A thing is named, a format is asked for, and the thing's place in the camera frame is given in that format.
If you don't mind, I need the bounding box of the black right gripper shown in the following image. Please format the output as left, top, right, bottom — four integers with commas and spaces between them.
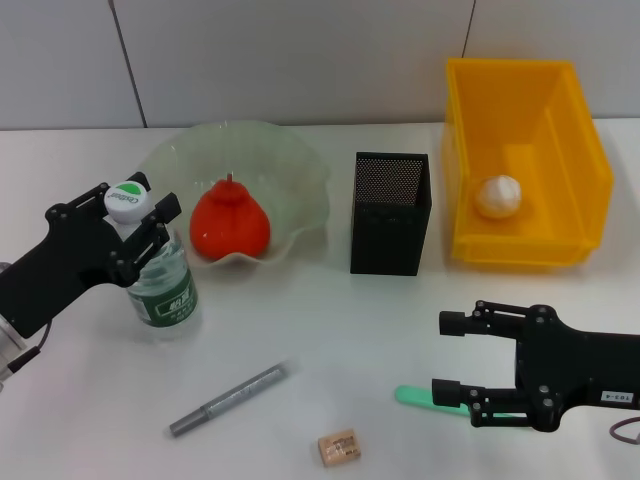
431, 299, 640, 433

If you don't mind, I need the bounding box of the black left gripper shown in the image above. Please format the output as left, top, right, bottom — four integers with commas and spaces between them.
0, 171, 183, 340

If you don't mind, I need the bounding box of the clear water bottle green label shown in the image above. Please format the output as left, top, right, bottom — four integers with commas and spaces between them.
103, 179, 200, 344

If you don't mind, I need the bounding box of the red pear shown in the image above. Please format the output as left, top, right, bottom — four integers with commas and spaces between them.
189, 172, 273, 261

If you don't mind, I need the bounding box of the white paper ball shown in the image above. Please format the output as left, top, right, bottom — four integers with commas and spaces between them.
473, 174, 524, 220

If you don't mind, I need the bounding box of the black mesh pen holder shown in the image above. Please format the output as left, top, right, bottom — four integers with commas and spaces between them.
349, 152, 433, 276

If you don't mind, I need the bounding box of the translucent green wavy glass plate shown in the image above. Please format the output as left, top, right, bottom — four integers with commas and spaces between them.
142, 119, 333, 271

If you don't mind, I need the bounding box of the silver marker pen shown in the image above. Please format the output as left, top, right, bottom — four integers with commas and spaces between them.
168, 362, 301, 439

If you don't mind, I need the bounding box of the yellow plastic storage bin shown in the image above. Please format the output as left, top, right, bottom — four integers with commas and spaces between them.
442, 57, 615, 266

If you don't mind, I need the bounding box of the right gripper cable with connector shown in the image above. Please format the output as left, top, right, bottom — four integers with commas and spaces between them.
610, 417, 640, 445

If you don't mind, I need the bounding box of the gripper cable with connector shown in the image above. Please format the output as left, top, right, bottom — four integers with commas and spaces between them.
8, 319, 54, 375
610, 417, 640, 445

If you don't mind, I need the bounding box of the left gripper cable with connector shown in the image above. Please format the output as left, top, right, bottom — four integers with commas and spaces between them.
8, 319, 54, 375

